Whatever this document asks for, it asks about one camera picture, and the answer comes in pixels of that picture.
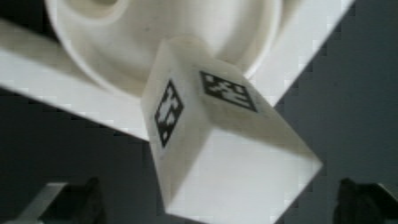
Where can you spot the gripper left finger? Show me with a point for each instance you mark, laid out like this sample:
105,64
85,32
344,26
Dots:
65,204

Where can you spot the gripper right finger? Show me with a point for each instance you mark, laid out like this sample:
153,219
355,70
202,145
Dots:
366,203

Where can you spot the white stool leg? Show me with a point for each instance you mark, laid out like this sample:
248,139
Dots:
234,164

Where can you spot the white round stool seat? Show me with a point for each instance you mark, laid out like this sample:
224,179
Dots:
110,31

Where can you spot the white U-shaped barrier wall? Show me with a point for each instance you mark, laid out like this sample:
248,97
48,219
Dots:
41,76

